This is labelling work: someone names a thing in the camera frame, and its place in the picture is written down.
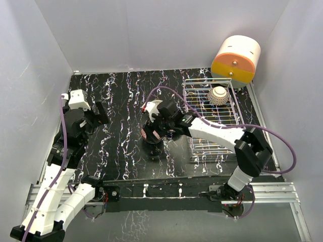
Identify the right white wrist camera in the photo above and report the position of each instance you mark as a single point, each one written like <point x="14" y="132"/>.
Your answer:
<point x="151" y="109"/>

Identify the purple striped bowl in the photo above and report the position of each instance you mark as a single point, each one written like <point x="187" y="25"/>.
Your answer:
<point x="170" y="134"/>

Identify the cream orange yellow drawer cabinet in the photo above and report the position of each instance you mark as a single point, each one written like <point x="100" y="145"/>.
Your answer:
<point x="236" y="59"/>

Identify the white wire dish rack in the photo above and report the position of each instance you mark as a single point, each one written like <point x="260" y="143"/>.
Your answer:
<point x="195" y="94"/>

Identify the red white patterned bowl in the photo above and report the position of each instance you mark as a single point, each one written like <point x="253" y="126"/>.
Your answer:
<point x="146" y="134"/>

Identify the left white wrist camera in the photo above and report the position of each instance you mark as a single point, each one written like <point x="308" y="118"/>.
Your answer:
<point x="76" y="99"/>

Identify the blue patterned white bowl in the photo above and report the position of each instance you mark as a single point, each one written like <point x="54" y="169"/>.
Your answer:
<point x="217" y="96"/>

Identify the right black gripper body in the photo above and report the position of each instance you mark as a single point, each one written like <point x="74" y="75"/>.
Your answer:
<point x="160" y="126"/>

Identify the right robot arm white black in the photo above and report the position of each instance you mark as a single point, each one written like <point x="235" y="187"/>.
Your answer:
<point x="249" y="145"/>

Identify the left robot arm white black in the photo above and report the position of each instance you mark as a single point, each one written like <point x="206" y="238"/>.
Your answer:
<point x="49" y="218"/>

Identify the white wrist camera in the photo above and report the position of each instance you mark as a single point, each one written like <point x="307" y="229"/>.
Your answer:
<point x="76" y="99"/>
<point x="151" y="109"/>

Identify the aluminium frame rail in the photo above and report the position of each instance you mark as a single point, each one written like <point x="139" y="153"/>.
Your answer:
<point x="276" y="215"/>

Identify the white orange patterned bowl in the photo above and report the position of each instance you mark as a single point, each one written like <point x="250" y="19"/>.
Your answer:
<point x="157" y="101"/>

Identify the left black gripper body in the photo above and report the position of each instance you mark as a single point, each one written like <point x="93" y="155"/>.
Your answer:
<point x="92" y="122"/>

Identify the black front mounting bar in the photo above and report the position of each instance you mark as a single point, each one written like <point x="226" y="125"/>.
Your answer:
<point x="163" y="194"/>

